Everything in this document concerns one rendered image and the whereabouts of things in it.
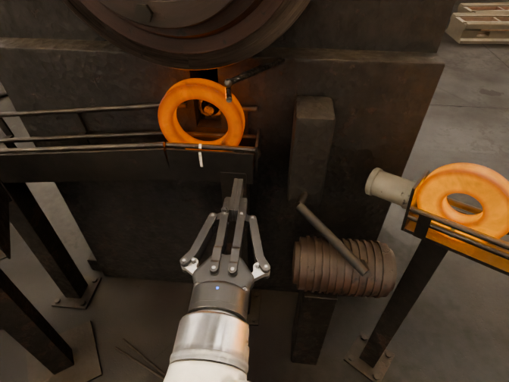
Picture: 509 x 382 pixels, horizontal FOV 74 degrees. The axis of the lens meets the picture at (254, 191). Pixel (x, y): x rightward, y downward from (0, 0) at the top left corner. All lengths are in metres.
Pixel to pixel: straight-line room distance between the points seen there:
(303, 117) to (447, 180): 0.28
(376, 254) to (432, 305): 0.68
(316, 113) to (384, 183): 0.19
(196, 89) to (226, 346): 0.47
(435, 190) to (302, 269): 0.31
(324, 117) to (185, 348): 0.47
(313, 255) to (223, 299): 0.37
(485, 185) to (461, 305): 0.88
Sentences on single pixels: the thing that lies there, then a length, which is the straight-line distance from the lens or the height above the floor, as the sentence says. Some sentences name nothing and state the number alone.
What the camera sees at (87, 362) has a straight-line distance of 1.31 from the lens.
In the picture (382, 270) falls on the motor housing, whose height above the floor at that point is 0.52.
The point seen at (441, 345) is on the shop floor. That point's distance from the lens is 1.37.
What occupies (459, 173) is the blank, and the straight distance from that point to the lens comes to 0.66.
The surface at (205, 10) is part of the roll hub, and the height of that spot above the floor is 1.00.
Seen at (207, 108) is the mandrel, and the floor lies 0.74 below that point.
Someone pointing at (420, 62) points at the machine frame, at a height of 0.87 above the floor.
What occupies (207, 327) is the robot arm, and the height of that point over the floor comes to 0.77.
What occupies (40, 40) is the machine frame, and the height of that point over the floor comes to 0.87.
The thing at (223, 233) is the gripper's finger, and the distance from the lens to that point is 0.50.
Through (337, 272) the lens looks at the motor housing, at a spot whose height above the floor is 0.51.
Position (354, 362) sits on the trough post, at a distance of 1.24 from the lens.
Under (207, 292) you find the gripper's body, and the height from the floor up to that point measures 0.76.
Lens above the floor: 1.13
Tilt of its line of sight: 43 degrees down
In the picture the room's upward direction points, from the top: straight up
